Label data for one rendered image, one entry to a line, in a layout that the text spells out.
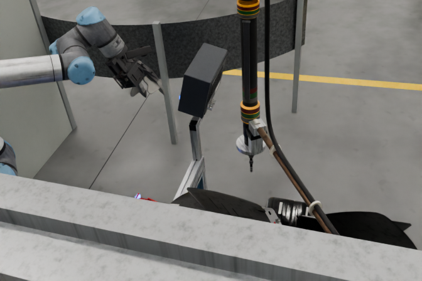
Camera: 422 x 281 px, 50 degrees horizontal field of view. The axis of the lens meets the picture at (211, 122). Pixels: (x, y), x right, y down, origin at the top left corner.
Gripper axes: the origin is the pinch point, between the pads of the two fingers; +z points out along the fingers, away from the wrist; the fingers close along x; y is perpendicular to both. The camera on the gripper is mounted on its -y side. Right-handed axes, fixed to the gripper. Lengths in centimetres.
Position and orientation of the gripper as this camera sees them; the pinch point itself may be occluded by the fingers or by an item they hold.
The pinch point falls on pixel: (154, 92)
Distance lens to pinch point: 157.3
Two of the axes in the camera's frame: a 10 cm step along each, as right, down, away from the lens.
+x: 7.7, -0.6, -6.4
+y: -4.1, 7.2, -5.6
